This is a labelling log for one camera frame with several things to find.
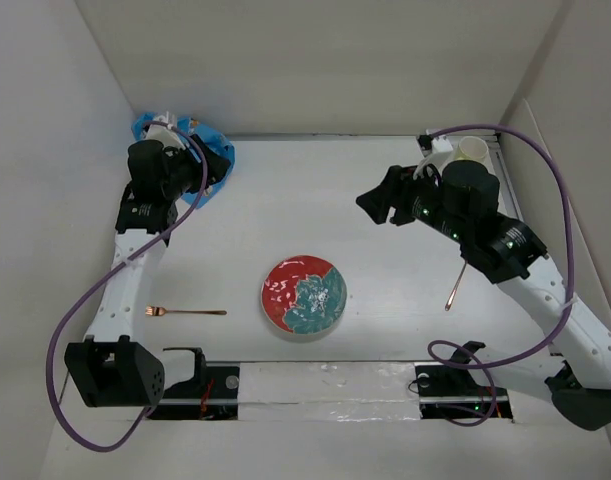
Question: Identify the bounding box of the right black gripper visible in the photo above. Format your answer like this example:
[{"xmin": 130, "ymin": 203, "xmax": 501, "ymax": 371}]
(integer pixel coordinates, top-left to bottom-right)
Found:
[{"xmin": 355, "ymin": 161, "xmax": 470, "ymax": 244}]

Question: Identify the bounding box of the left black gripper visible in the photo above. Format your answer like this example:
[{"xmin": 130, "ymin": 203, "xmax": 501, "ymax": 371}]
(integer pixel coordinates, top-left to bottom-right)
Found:
[{"xmin": 162, "ymin": 135, "xmax": 229, "ymax": 200}]

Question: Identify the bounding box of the blue space-print cloth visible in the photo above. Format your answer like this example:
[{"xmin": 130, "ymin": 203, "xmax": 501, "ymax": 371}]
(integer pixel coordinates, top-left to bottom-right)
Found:
[{"xmin": 131, "ymin": 111, "xmax": 235, "ymax": 209}]

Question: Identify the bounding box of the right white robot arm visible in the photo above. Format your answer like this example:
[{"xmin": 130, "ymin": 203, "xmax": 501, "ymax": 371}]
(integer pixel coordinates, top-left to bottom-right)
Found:
[{"xmin": 356, "ymin": 160, "xmax": 611, "ymax": 431}]

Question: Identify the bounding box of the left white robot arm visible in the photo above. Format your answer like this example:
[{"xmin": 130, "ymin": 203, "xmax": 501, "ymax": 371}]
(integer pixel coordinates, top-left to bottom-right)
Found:
[{"xmin": 65, "ymin": 133, "xmax": 234, "ymax": 408}]

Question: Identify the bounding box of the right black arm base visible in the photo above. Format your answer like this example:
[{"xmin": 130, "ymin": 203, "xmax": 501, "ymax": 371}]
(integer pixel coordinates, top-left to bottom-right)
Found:
[{"xmin": 408, "ymin": 362, "xmax": 492, "ymax": 423}]

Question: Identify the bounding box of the pale yellow mug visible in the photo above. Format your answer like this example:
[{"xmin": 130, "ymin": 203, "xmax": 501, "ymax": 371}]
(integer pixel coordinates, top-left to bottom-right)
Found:
[{"xmin": 454, "ymin": 136, "xmax": 489, "ymax": 163}]

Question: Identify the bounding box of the copper spoon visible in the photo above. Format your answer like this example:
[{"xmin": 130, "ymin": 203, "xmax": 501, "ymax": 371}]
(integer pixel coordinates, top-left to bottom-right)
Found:
[{"xmin": 444, "ymin": 261, "xmax": 468, "ymax": 312}]

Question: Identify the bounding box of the copper fork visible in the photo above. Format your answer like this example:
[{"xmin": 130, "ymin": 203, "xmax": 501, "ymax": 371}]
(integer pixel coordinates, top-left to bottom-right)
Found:
[{"xmin": 145, "ymin": 305, "xmax": 227, "ymax": 317}]

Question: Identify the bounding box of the red and teal plate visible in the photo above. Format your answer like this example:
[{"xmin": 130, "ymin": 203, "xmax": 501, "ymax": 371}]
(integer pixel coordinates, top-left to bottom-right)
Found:
[{"xmin": 259, "ymin": 254, "xmax": 349, "ymax": 343}]

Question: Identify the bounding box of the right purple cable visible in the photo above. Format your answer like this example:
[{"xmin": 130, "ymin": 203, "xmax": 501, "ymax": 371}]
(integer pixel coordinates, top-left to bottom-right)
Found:
[{"xmin": 427, "ymin": 123, "xmax": 576, "ymax": 426}]

